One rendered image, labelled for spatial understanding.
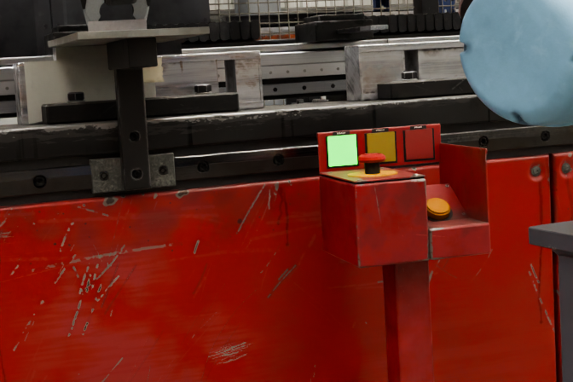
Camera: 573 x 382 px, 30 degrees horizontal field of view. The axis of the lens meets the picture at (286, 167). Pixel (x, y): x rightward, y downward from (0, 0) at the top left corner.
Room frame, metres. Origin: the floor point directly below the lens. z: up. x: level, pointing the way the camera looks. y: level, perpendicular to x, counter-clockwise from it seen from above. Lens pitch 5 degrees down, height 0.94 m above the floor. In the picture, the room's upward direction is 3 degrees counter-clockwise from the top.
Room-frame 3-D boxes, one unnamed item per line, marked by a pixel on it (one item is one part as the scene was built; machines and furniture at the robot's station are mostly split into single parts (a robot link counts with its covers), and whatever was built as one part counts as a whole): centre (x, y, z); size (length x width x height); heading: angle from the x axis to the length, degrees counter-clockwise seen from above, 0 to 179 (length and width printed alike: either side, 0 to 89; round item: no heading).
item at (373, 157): (1.52, -0.12, 0.79); 0.04 x 0.04 x 0.04
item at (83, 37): (1.56, 0.22, 1.00); 0.26 x 0.18 x 0.01; 20
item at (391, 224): (1.54, -0.16, 0.75); 0.20 x 0.16 x 0.18; 106
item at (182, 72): (1.72, 0.22, 0.92); 0.39 x 0.06 x 0.10; 110
